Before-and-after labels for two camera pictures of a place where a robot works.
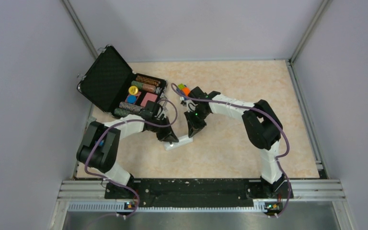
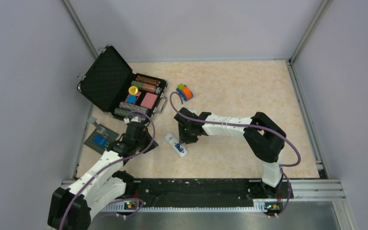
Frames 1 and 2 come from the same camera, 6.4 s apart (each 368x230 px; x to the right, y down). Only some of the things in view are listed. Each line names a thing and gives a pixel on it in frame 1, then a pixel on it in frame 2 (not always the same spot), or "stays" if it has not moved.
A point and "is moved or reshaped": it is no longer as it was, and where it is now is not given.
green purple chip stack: [121, 113] stays
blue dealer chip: [131, 99] stays
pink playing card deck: [148, 96] stays
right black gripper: [194, 127] → [184, 139]
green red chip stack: [144, 86] stays
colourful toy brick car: [183, 89] stays
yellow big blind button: [132, 90] stays
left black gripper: [167, 135] → [146, 133]
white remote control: [182, 141] is moved or reshaped
